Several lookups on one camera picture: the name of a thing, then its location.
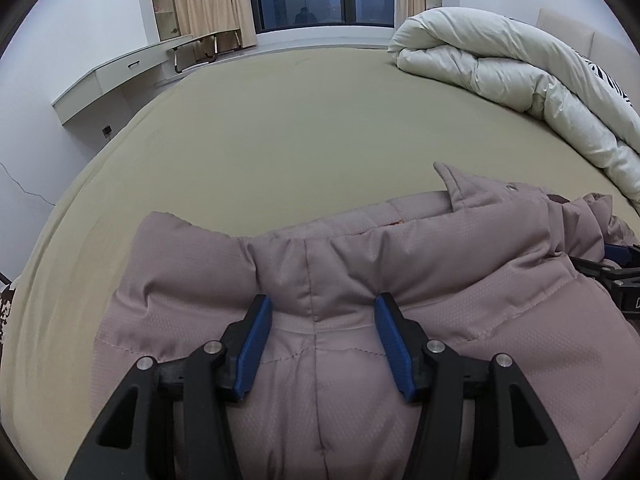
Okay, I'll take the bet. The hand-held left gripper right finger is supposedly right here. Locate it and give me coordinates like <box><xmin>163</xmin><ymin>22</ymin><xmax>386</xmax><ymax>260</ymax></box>
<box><xmin>375</xmin><ymin>292</ymin><xmax>581</xmax><ymax>480</ymax></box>

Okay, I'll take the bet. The beige padded headboard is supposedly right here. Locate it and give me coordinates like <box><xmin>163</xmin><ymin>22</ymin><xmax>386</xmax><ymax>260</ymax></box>
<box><xmin>537</xmin><ymin>8</ymin><xmax>640</xmax><ymax>91</ymax></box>

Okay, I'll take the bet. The white duvet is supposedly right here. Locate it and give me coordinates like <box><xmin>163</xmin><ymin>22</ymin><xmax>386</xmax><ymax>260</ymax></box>
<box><xmin>387</xmin><ymin>7</ymin><xmax>640</xmax><ymax>203</ymax></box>

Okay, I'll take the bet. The tall open bookshelf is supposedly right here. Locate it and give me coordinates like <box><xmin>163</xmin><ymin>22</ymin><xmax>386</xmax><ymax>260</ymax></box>
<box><xmin>147</xmin><ymin>0</ymin><xmax>193</xmax><ymax>43</ymax></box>

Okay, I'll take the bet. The bed with olive sheet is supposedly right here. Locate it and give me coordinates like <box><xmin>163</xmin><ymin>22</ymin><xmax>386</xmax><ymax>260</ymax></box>
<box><xmin>0</xmin><ymin>45</ymin><xmax>640</xmax><ymax>463</ymax></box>

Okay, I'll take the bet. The white wall desk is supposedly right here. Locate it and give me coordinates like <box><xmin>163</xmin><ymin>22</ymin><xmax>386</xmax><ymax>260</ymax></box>
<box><xmin>52</xmin><ymin>35</ymin><xmax>193</xmax><ymax>125</ymax></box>

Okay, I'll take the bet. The thin wall cable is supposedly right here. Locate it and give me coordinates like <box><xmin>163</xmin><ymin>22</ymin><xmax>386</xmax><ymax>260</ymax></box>
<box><xmin>0</xmin><ymin>162</ymin><xmax>56</xmax><ymax>207</ymax></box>

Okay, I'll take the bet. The zebra striped pillow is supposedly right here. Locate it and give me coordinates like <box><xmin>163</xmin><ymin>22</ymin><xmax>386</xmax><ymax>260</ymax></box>
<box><xmin>582</xmin><ymin>52</ymin><xmax>640</xmax><ymax>111</ymax></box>

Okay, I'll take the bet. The brown white patterned cushion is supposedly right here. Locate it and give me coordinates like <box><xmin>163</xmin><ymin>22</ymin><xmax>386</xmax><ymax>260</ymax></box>
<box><xmin>0</xmin><ymin>280</ymin><xmax>18</xmax><ymax>356</ymax></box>

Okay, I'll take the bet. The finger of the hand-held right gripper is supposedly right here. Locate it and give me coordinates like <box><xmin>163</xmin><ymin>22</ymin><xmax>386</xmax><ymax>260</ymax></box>
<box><xmin>570</xmin><ymin>243</ymin><xmax>640</xmax><ymax>286</ymax></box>

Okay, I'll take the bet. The wide beige curtain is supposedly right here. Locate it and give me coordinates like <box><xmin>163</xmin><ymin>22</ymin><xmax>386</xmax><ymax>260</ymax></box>
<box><xmin>167</xmin><ymin>0</ymin><xmax>257</xmax><ymax>53</ymax></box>

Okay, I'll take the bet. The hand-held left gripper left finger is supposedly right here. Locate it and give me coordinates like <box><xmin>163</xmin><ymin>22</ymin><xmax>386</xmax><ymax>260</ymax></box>
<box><xmin>65</xmin><ymin>294</ymin><xmax>273</xmax><ymax>480</ymax></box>

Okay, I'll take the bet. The black frame chair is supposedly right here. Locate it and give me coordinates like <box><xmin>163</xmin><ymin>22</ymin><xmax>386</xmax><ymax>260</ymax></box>
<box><xmin>167</xmin><ymin>34</ymin><xmax>221</xmax><ymax>75</ymax></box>

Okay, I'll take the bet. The mauve hooded puffer coat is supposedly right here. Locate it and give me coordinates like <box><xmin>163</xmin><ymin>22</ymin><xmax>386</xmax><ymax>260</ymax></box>
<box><xmin>90</xmin><ymin>161</ymin><xmax>640</xmax><ymax>480</ymax></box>

